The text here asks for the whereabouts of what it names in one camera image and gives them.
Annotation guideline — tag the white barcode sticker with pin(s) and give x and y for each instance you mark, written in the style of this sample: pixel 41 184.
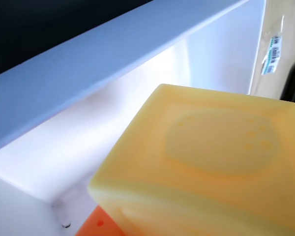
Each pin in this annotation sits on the white barcode sticker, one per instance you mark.
pixel 273 54

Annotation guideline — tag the white open box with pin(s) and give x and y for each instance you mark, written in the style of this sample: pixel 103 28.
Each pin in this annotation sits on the white open box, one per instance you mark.
pixel 100 73

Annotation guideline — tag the yellow toy block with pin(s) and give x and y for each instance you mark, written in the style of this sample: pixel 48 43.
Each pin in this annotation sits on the yellow toy block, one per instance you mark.
pixel 211 159

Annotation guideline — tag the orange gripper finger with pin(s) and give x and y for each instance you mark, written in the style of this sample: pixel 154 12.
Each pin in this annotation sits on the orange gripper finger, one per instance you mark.
pixel 99 225

